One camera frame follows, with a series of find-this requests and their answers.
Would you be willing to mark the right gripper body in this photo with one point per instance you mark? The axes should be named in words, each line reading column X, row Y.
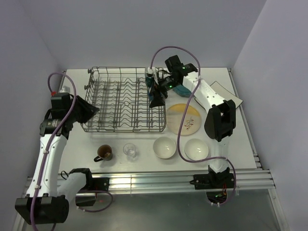
column 164, row 85

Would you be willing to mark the grey wire dish rack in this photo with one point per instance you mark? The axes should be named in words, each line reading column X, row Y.
column 122, row 97

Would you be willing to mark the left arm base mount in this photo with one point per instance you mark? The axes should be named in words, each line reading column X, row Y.
column 81, row 180

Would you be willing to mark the clear drinking glass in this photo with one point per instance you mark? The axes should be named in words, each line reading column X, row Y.
column 131, row 151

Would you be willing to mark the white square plate black rim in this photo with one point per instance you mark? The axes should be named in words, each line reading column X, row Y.
column 223, row 92

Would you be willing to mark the brown mug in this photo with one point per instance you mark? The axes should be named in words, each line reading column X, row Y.
column 104, row 153

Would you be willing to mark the teal scalloped plate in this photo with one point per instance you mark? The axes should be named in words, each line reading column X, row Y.
column 182, row 91

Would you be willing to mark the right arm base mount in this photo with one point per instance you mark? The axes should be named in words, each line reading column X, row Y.
column 211, row 181

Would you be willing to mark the cream bowl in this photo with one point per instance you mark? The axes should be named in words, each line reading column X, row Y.
column 164, row 147

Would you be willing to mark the dark blue mug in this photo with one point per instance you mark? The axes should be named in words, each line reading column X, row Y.
column 151, row 91

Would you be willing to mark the aluminium rail frame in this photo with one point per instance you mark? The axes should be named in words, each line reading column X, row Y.
column 146, row 176

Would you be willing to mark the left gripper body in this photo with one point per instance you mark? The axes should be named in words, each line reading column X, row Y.
column 69, row 116

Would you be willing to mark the white bowl right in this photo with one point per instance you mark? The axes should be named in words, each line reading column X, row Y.
column 196, row 149

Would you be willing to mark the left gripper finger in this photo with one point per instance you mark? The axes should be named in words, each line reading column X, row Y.
column 86, row 117
column 86, row 108

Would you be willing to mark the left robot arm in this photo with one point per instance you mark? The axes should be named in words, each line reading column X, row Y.
column 45, row 201

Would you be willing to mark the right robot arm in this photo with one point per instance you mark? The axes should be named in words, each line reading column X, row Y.
column 220, row 120

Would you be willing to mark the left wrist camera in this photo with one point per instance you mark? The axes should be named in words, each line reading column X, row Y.
column 63, row 89

